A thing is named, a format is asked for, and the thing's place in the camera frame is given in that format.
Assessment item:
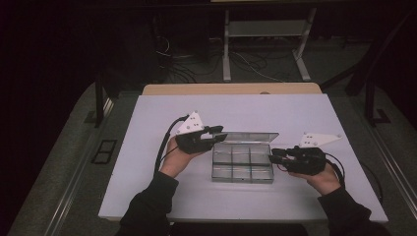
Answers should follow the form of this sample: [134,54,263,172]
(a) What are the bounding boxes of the right hand-held gripper black cable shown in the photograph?
[324,151,347,190]

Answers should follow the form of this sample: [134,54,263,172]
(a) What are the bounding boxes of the white metal stand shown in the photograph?
[221,7,318,84]

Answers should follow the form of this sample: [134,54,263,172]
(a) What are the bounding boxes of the aluminium floor rail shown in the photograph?
[43,97,115,236]
[346,97,417,212]

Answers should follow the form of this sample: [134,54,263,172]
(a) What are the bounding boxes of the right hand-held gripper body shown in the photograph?
[284,131,344,177]

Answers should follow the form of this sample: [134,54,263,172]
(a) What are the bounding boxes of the person's right hand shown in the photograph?
[289,162,342,197]

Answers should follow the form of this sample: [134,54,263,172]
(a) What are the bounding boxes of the black metal stand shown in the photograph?
[84,73,114,129]
[364,75,392,128]

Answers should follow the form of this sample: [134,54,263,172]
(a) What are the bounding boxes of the left hand-held gripper black cable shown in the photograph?
[153,113,192,175]

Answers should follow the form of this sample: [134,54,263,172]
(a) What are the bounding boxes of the red rubber band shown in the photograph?
[276,156,291,173]

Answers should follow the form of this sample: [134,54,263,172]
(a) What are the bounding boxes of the person's left hand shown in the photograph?
[158,136,205,180]

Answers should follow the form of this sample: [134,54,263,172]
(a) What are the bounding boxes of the hand-held gripper black cable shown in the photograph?
[324,151,347,190]
[153,113,192,175]

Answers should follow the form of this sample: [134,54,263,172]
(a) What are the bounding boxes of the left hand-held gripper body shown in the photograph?
[174,110,214,155]

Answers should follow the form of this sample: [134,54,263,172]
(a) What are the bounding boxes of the transparent grey compartment box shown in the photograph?
[210,131,280,184]

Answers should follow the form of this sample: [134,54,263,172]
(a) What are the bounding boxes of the thin black cable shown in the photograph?
[359,161,385,205]

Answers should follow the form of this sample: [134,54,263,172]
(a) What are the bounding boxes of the tangle of floor cables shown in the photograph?
[152,34,287,85]

